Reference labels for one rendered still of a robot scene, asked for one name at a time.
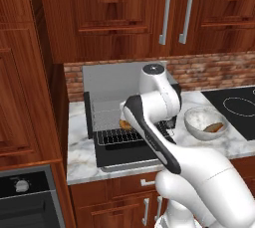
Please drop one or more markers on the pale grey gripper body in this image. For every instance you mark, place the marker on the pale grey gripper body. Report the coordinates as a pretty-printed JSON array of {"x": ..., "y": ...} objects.
[{"x": 170, "y": 123}]

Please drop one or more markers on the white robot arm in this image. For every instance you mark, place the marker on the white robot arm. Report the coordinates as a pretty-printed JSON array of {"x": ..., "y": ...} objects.
[{"x": 202, "y": 179}]

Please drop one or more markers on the white marbled bowl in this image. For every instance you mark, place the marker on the white marbled bowl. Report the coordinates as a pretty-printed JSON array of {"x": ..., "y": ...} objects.
[{"x": 199, "y": 132}]

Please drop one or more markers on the brown bread slice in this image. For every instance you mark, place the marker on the brown bread slice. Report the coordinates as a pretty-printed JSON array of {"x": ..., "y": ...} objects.
[{"x": 213, "y": 127}]

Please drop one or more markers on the golden brown bread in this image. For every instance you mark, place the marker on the golden brown bread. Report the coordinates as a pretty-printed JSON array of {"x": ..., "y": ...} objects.
[{"x": 125, "y": 125}]

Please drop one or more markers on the black toaster oven door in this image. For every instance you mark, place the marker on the black toaster oven door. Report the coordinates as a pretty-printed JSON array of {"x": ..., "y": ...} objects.
[{"x": 126, "y": 155}]

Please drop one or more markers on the metal toaster oven rack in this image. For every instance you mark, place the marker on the metal toaster oven rack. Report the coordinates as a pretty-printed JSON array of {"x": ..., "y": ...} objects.
[{"x": 114, "y": 136}]

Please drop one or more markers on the grey toaster oven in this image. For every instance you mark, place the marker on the grey toaster oven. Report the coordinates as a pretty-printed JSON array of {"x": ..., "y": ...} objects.
[{"x": 113, "y": 82}]

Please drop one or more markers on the white oven knob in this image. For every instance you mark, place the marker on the white oven knob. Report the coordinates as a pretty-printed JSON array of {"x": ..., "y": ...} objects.
[{"x": 22, "y": 185}]

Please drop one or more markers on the black built-in oven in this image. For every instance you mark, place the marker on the black built-in oven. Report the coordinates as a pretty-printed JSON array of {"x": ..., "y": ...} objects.
[{"x": 26, "y": 205}]

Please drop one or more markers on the black hob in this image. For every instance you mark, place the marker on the black hob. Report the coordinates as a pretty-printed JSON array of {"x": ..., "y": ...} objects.
[{"x": 239, "y": 119}]

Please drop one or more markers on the wooden drawer front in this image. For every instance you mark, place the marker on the wooden drawer front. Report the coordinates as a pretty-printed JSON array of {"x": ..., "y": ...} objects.
[
  {"x": 106, "y": 185},
  {"x": 245, "y": 167}
]

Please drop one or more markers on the wooden base cupboard door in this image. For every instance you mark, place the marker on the wooden base cupboard door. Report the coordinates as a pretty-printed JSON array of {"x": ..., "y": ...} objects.
[
  {"x": 156, "y": 210},
  {"x": 109, "y": 212}
]

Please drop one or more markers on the narrow wooden cupboard door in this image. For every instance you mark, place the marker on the narrow wooden cupboard door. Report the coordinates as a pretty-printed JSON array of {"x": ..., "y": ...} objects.
[{"x": 225, "y": 13}]

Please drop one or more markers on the wide wooden cupboard door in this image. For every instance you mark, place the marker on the wide wooden cupboard door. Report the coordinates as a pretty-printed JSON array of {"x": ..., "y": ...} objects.
[{"x": 99, "y": 13}]

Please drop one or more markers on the tall wooden cabinet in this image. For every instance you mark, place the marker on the tall wooden cabinet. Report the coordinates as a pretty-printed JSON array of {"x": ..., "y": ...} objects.
[{"x": 23, "y": 89}]

